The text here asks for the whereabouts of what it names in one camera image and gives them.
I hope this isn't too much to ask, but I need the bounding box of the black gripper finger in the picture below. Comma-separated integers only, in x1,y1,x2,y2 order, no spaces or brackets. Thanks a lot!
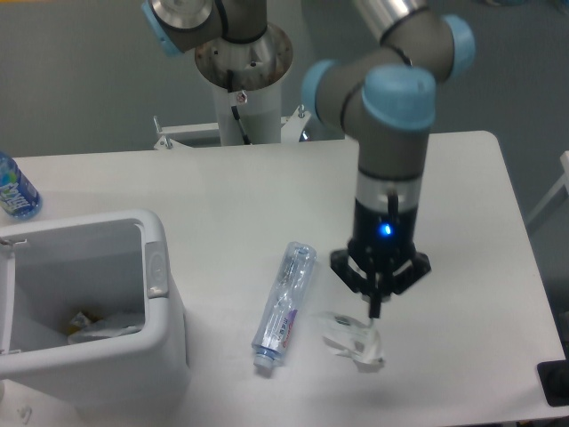
330,249,377,318
375,252,431,318

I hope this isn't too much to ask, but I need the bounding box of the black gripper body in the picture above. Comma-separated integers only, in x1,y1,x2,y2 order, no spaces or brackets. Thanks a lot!
349,180,421,278

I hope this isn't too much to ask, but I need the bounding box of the clear plastic bottle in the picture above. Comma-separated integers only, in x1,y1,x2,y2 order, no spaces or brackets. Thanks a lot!
252,242,317,372

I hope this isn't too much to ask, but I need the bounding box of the white paper wrapper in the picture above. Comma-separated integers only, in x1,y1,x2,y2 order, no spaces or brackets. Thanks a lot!
311,311,385,374

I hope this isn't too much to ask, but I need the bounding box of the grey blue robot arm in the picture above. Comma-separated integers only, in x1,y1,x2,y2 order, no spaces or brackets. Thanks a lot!
141,1,476,318

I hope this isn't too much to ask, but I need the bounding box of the white plastic trash can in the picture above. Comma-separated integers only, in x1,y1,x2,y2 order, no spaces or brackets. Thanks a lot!
1,210,190,407

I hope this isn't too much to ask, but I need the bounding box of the trash inside the can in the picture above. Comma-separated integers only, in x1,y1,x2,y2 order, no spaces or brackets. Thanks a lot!
68,312,146,344

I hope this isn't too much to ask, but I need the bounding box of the black clamp at table edge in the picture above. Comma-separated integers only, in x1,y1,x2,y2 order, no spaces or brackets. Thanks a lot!
537,359,568,407

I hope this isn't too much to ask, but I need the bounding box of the blue labelled water bottle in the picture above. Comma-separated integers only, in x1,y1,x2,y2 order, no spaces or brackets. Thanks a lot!
1,152,43,221

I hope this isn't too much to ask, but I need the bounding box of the white pedestal base frame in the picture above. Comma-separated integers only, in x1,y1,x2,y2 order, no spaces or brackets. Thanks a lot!
152,104,352,150

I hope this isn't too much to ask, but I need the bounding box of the white frame at right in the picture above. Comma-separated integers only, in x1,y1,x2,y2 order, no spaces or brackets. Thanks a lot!
525,150,568,234

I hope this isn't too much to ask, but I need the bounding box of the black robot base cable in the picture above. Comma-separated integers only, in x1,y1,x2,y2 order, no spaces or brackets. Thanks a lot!
227,68,252,146

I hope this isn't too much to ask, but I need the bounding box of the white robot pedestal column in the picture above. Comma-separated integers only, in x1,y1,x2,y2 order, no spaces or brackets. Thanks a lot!
195,23,293,146

